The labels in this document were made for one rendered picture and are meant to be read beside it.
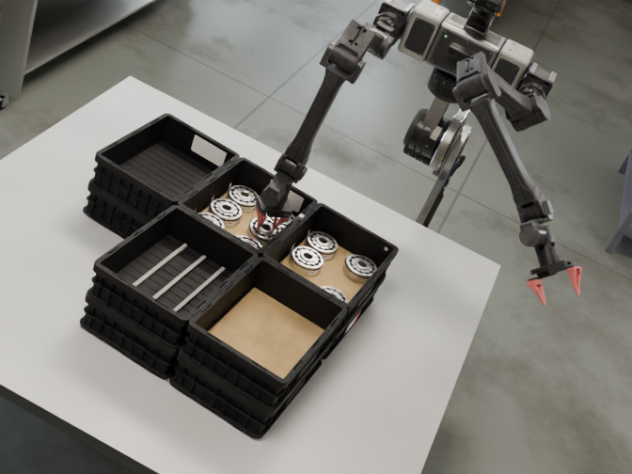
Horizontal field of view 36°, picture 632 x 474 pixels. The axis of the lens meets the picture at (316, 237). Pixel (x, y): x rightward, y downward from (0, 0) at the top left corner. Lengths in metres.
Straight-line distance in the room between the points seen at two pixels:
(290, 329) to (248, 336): 0.14
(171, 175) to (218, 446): 0.99
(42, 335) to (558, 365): 2.63
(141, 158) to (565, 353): 2.36
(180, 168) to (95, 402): 0.96
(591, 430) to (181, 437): 2.29
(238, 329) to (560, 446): 1.92
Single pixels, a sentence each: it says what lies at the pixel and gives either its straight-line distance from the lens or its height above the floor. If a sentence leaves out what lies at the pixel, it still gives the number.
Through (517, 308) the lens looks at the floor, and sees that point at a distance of 4.80.
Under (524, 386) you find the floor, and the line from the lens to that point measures 4.38.
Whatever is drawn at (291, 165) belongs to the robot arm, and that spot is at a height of 1.14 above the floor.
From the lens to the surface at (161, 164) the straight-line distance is 3.20.
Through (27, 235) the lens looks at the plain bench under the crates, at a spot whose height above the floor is 0.70.
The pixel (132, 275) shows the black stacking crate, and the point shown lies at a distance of 2.73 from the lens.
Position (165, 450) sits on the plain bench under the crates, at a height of 0.70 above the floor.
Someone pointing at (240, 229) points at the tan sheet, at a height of 0.83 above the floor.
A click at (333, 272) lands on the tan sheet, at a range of 3.00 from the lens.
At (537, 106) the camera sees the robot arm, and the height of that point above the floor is 1.49.
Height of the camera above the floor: 2.59
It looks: 34 degrees down
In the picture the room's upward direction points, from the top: 23 degrees clockwise
